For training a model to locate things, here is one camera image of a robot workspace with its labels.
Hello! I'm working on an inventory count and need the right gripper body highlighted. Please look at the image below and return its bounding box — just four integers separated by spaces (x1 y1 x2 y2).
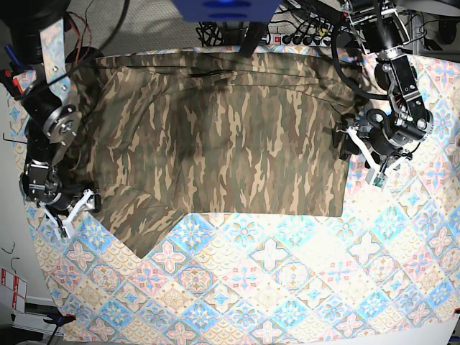
37 188 101 239

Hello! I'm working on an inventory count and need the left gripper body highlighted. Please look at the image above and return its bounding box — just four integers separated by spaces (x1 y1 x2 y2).
344 121 413 187

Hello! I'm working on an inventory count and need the camouflage T-shirt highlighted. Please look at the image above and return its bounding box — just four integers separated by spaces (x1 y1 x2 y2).
71 52 365 257

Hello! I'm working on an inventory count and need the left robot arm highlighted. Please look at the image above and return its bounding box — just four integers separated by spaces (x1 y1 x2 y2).
331 1 434 188

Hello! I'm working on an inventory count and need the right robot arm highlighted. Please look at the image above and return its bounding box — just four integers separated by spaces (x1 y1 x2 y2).
1 1 101 238

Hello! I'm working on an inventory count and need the white red labelled box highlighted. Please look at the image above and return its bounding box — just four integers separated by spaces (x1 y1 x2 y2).
1 267 27 313

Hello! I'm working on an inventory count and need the black allen key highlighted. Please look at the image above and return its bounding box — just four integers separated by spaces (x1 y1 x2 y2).
2 133 27 145

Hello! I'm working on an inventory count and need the black orange clamp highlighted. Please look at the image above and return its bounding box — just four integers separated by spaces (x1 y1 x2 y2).
44 313 76 327

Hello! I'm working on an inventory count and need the white power strip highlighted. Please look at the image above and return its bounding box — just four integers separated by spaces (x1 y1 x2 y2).
260 33 331 47

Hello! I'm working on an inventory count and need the patterned tile tablecloth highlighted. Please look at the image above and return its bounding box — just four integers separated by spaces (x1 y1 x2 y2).
21 56 459 344

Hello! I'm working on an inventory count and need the red black clamp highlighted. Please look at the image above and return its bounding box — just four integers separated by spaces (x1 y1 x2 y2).
0 69 23 101

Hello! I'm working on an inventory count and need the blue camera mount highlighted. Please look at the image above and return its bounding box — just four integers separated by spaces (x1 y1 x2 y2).
173 0 281 22

